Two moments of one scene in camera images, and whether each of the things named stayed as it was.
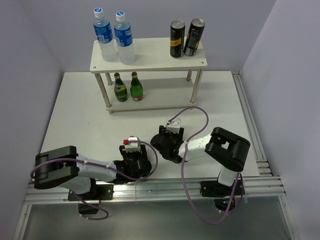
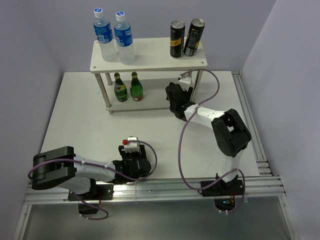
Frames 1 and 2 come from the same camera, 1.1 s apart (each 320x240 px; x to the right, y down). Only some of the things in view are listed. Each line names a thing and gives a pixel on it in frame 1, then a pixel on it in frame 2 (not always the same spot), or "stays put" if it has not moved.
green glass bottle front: [120, 89] stays put
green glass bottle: [136, 88] stays put
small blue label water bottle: [124, 39] stays put
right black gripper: [162, 131] to [188, 94]
